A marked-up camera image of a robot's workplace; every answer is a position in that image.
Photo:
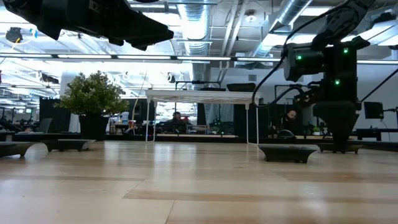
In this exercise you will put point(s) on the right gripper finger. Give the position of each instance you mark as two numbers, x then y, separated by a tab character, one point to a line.
339	130

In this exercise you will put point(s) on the silver ventilation duct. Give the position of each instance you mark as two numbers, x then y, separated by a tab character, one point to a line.
194	31
292	11

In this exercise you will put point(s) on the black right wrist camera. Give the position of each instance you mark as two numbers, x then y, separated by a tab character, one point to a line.
303	62

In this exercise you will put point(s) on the black table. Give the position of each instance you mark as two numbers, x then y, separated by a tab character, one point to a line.
373	132

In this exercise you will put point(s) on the black ceiling device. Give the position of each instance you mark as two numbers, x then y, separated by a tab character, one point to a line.
14	34

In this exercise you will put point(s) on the black partition panel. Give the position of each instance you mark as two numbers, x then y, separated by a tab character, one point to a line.
53	112
264	124

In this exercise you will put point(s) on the black leaf-shaped mini plate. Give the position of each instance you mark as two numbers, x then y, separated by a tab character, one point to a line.
212	89

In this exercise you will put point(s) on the black monitor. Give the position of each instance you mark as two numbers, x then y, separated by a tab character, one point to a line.
373	109

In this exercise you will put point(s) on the grey chair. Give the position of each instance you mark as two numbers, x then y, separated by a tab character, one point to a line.
45	124

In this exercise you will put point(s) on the black wavy square mini plate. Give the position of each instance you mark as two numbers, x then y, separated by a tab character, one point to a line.
241	88

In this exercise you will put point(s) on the green potted plant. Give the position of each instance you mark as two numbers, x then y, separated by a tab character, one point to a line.
93	99

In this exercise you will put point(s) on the person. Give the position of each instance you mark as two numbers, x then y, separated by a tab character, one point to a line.
290	119
176	119

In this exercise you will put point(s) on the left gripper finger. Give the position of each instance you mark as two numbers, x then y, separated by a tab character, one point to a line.
130	43
136	25

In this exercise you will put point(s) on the white lattice shelf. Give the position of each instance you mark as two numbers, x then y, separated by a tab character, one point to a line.
202	96

